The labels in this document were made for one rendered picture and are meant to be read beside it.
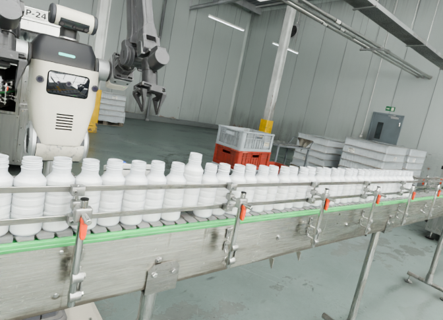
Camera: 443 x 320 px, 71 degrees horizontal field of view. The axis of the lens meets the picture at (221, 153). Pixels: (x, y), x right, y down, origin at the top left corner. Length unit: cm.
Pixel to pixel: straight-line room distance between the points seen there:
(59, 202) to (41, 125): 60
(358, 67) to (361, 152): 560
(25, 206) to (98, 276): 24
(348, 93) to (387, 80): 141
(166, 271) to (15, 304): 35
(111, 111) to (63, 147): 916
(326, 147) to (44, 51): 735
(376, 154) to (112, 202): 698
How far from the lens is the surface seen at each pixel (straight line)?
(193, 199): 92
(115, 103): 1051
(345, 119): 1250
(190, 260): 98
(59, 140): 135
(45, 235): 80
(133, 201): 83
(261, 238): 116
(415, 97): 1166
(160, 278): 94
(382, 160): 746
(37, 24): 448
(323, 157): 821
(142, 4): 133
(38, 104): 132
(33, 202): 76
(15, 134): 456
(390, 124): 1173
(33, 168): 75
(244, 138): 340
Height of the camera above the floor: 135
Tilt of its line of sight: 9 degrees down
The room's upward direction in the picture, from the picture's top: 11 degrees clockwise
